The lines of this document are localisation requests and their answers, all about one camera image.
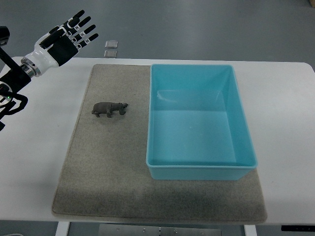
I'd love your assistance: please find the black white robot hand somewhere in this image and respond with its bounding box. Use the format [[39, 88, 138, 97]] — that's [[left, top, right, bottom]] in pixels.
[[21, 10, 98, 78]]

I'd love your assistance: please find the brown toy hippo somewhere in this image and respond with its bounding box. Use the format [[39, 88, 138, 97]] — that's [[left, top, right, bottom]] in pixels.
[[91, 102, 128, 118]]

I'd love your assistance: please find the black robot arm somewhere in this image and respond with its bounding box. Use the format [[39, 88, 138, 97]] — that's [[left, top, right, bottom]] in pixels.
[[0, 49, 31, 118]]

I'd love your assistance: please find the blue plastic box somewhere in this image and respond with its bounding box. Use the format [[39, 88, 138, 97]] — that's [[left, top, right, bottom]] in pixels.
[[146, 64, 257, 180]]

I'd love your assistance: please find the lower floor socket plate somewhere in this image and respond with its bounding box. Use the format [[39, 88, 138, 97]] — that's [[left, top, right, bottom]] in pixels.
[[104, 50, 118, 58]]

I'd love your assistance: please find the grey felt mat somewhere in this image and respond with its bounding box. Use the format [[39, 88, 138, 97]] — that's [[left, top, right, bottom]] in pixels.
[[52, 64, 267, 224]]

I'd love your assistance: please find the left white table leg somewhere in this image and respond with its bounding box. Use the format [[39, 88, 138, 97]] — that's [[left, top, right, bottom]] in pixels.
[[55, 221, 70, 236]]

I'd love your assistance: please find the white table leg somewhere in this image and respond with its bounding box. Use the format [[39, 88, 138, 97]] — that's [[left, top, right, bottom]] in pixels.
[[55, 221, 70, 236], [244, 225, 257, 236]]

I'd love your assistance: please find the metal table crossbar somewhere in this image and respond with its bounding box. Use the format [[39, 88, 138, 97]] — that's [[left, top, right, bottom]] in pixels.
[[98, 224, 222, 236]]

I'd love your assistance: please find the right white table leg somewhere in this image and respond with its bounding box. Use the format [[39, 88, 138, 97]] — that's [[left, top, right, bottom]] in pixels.
[[244, 225, 257, 236]]

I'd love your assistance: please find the black table control panel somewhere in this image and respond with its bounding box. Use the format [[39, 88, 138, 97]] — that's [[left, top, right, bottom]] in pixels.
[[281, 225, 315, 232]]

